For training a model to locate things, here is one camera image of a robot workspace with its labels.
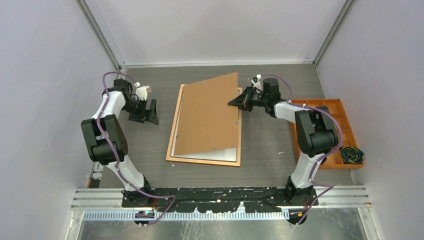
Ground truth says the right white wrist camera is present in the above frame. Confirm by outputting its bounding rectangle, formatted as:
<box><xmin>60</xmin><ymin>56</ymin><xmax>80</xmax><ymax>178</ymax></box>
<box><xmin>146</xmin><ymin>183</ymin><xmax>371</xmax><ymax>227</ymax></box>
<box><xmin>250</xmin><ymin>74</ymin><xmax>262</xmax><ymax>92</ymax></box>

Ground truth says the photo of plant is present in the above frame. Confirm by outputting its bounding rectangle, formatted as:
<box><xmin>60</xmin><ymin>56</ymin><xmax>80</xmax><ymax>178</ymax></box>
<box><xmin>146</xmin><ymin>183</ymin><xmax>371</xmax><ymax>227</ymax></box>
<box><xmin>172</xmin><ymin>106</ymin><xmax>238</xmax><ymax>162</ymax></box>

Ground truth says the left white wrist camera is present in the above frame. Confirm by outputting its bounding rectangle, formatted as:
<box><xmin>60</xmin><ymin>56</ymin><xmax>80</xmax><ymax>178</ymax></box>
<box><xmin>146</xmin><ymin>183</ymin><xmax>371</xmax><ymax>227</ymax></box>
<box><xmin>134</xmin><ymin>82</ymin><xmax>152</xmax><ymax>101</ymax></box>

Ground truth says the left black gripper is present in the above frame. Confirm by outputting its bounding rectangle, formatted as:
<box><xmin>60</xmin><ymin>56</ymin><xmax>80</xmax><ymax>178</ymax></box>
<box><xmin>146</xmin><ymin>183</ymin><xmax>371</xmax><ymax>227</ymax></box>
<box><xmin>121</xmin><ymin>98</ymin><xmax>158</xmax><ymax>125</ymax></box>

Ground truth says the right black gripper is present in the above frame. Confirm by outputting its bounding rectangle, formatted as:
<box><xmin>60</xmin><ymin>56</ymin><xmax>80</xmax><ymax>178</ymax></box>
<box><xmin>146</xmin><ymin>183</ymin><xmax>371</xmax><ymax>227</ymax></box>
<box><xmin>228</xmin><ymin>85</ymin><xmax>269</xmax><ymax>113</ymax></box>

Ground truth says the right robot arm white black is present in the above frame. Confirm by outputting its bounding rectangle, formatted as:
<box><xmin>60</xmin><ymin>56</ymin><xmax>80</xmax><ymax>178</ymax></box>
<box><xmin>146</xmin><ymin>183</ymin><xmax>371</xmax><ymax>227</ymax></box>
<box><xmin>227</xmin><ymin>75</ymin><xmax>341</xmax><ymax>205</ymax></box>

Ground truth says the orange wooden compartment tray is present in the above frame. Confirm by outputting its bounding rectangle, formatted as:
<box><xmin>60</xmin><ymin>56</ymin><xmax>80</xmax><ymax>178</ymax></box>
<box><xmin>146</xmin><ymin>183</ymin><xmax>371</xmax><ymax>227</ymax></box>
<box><xmin>292</xmin><ymin>98</ymin><xmax>364</xmax><ymax>170</ymax></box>

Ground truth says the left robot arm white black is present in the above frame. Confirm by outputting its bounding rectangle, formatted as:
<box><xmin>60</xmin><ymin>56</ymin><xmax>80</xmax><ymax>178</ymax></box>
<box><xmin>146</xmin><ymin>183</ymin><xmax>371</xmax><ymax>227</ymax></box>
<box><xmin>80</xmin><ymin>78</ymin><xmax>159</xmax><ymax>207</ymax></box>

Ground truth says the orange wooden picture frame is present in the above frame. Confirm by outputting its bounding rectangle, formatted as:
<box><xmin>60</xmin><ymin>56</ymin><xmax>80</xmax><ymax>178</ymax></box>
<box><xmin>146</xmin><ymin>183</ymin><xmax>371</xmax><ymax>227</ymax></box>
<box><xmin>165</xmin><ymin>84</ymin><xmax>242</xmax><ymax>167</ymax></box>

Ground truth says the blue yellow rolled item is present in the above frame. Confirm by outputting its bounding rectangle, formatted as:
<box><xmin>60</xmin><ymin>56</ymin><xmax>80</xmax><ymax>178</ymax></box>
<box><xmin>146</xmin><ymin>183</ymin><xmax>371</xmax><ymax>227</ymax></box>
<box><xmin>339</xmin><ymin>146</ymin><xmax>365</xmax><ymax>165</ymax></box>

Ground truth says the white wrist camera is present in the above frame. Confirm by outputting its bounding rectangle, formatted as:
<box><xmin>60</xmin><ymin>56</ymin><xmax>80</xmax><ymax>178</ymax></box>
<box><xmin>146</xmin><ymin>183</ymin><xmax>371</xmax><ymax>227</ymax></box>
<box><xmin>250</xmin><ymin>74</ymin><xmax>262</xmax><ymax>92</ymax></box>
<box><xmin>134</xmin><ymin>82</ymin><xmax>152</xmax><ymax>101</ymax></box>

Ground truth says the brown cardboard backing board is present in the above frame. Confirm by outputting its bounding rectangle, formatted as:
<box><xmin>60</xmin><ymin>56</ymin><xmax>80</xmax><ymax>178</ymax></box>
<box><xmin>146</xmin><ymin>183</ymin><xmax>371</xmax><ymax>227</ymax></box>
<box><xmin>174</xmin><ymin>72</ymin><xmax>239</xmax><ymax>155</ymax></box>

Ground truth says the aluminium rail at front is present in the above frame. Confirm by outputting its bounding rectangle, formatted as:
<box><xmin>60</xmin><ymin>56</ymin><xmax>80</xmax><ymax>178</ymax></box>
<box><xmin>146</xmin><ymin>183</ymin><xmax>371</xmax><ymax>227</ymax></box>
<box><xmin>71</xmin><ymin>185</ymin><xmax>371</xmax><ymax>221</ymax></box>

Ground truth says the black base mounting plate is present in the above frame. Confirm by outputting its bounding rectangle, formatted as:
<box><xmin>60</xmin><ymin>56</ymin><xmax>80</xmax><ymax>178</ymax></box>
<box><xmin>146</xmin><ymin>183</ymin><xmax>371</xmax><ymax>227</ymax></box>
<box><xmin>121</xmin><ymin>186</ymin><xmax>318</xmax><ymax>214</ymax></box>

